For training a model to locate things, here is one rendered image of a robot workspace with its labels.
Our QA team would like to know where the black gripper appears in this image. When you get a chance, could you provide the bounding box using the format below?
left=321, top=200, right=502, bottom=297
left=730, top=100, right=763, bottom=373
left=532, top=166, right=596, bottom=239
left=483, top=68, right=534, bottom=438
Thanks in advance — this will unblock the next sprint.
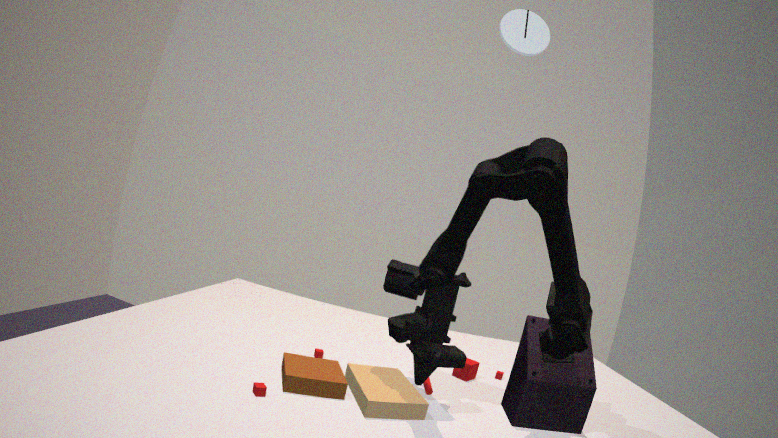
left=406, top=303, right=467, bottom=385

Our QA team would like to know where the red cylinder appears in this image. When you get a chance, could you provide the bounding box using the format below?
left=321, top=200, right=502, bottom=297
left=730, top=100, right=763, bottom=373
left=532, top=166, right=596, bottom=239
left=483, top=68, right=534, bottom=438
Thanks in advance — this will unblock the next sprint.
left=423, top=377, right=433, bottom=395

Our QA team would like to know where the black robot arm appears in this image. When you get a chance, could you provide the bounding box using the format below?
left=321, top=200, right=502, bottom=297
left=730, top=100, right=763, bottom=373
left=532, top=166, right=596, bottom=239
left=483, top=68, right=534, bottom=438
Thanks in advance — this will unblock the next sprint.
left=383, top=137, right=593, bottom=363

